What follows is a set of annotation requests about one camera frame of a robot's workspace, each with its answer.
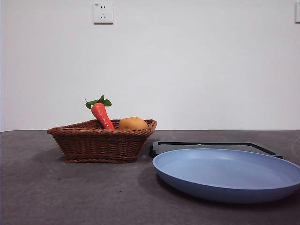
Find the brown wicker basket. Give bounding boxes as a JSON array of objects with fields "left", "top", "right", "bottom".
[{"left": 46, "top": 119, "right": 158, "bottom": 164}]

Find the black rectangular tray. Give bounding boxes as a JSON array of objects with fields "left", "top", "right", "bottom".
[{"left": 149, "top": 141, "right": 284, "bottom": 159}]

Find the white wall power socket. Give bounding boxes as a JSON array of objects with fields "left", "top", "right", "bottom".
[{"left": 93, "top": 2, "right": 114, "bottom": 25}]

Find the blue round plate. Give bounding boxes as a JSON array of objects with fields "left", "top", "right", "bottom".
[{"left": 152, "top": 148, "right": 300, "bottom": 204}]

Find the orange toy carrot with leaves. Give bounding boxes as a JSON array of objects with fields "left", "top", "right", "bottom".
[{"left": 85, "top": 95, "right": 115, "bottom": 130}]

